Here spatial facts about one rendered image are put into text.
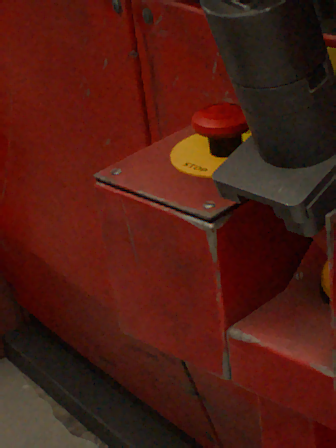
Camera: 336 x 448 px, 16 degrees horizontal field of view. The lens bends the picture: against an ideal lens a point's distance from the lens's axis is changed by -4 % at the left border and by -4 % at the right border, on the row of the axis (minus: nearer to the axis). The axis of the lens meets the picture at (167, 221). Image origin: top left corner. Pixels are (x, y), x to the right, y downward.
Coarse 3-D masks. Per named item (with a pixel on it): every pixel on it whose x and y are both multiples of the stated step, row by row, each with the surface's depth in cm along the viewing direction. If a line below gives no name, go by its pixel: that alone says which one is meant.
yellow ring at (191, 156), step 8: (192, 136) 80; (200, 136) 80; (248, 136) 79; (184, 144) 79; (192, 144) 79; (200, 144) 79; (176, 152) 78; (184, 152) 78; (192, 152) 78; (200, 152) 78; (208, 152) 77; (176, 160) 77; (184, 160) 77; (192, 160) 77; (200, 160) 77; (208, 160) 76; (216, 160) 76; (224, 160) 76; (176, 168) 76; (184, 168) 76; (192, 168) 76; (200, 168) 76; (208, 168) 75; (200, 176) 75; (208, 176) 75
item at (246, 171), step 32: (320, 64) 63; (256, 96) 63; (288, 96) 62; (320, 96) 63; (256, 128) 65; (288, 128) 63; (320, 128) 64; (256, 160) 67; (288, 160) 65; (320, 160) 65; (224, 192) 67; (256, 192) 65; (288, 192) 64
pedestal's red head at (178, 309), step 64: (192, 128) 81; (128, 192) 75; (192, 192) 73; (128, 256) 78; (192, 256) 73; (256, 256) 74; (320, 256) 76; (128, 320) 81; (192, 320) 75; (256, 320) 74; (320, 320) 73; (256, 384) 73; (320, 384) 69
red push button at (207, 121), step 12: (204, 108) 77; (216, 108) 76; (228, 108) 76; (240, 108) 76; (192, 120) 76; (204, 120) 75; (216, 120) 75; (228, 120) 75; (240, 120) 75; (204, 132) 75; (216, 132) 75; (228, 132) 75; (240, 132) 75; (216, 144) 76; (228, 144) 76; (240, 144) 77; (216, 156) 77; (228, 156) 76
